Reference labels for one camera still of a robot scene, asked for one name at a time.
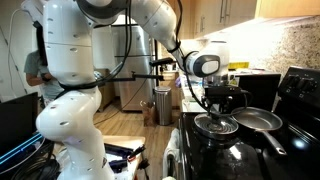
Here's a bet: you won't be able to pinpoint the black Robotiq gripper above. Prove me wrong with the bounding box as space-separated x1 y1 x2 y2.
208 75 235 117

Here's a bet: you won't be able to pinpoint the glass pot lid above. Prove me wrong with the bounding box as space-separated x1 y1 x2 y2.
194 113 240 140

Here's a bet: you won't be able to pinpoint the black electric stove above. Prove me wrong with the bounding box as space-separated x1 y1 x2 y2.
178 65 320 180

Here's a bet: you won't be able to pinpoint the grey frying pan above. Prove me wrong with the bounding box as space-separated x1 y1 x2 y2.
232 106 288 157

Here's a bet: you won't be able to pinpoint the black microwave oven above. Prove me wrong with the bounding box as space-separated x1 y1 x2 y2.
233 70 282 113

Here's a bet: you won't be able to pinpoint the yellow box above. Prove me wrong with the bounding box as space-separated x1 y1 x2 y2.
228 61 250 71

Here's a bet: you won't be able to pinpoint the stainless steel trash can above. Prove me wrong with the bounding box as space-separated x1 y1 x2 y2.
154 85 173 127

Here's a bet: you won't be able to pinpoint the white hanging towel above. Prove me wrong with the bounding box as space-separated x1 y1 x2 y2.
163 128 181 167

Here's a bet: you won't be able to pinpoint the brown paper bag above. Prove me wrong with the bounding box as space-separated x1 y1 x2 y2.
139 100 158 128

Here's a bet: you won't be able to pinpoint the stainless steel refrigerator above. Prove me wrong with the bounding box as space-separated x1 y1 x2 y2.
111 24 158 112

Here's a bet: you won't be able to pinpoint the light wooden table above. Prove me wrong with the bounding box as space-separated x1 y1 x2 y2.
99 134 147 180

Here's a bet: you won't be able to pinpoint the black and blue tool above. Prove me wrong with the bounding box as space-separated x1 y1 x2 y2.
104 143 147 174

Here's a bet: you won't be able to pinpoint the person in grey shirt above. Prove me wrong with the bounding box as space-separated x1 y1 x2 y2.
23 49 64 101

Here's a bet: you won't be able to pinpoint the blue light strip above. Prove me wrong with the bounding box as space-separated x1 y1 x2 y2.
0 134 42 166

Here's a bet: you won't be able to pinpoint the black computer monitor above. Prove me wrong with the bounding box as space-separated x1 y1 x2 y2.
0 92 40 156

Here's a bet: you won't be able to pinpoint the thick black wrist cable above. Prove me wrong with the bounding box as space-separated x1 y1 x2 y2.
174 0 250 118

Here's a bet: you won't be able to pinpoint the black camera on boom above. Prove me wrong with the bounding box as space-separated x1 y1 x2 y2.
149 57 176 67

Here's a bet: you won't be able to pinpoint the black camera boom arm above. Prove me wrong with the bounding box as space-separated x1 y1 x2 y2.
113 70 165 83

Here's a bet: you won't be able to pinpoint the wooden wall cabinets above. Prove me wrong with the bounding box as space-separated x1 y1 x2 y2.
166 0 320 39

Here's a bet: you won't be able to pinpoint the black cable along arm base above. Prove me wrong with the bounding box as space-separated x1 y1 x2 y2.
54 0 133 98

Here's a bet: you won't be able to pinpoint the pile of black cables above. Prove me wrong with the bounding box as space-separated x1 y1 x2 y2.
9 143 63 180

